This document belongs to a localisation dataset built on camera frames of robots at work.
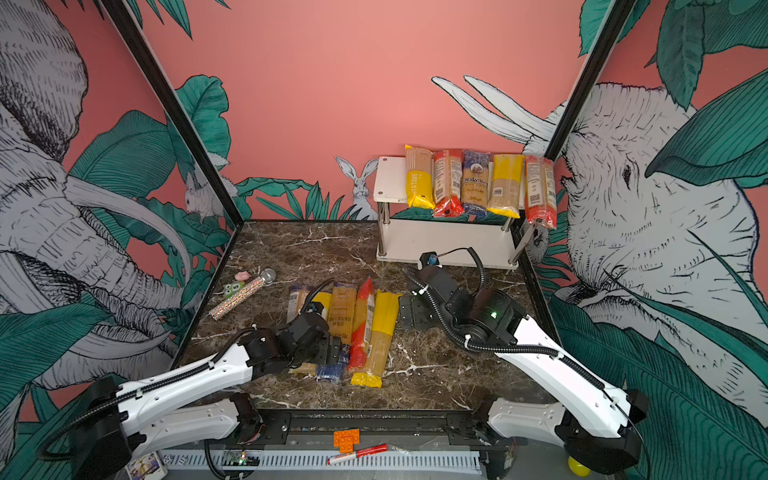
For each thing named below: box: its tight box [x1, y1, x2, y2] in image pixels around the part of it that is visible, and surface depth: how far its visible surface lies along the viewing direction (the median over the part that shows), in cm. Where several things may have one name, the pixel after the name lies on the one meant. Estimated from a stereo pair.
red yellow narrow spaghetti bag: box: [348, 278, 375, 371], surface depth 89 cm
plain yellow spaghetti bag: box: [350, 289, 403, 388], surface depth 90 cm
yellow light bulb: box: [568, 456, 591, 477], surface depth 69 cm
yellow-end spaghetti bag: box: [405, 145, 435, 209], surface depth 83 cm
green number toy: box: [223, 282, 246, 300], surface depth 100 cm
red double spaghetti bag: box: [525, 154, 557, 230], surface depth 78 cm
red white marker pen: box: [327, 443, 388, 465], surface depth 71 cm
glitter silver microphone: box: [208, 268, 277, 321], surface depth 97 cm
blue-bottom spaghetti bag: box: [316, 282, 358, 382], surface depth 90 cm
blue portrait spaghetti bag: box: [461, 150, 491, 216], surface depth 81 cm
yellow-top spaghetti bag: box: [487, 154, 525, 219], surface depth 82 cm
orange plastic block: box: [333, 428, 361, 454], surface depth 73 cm
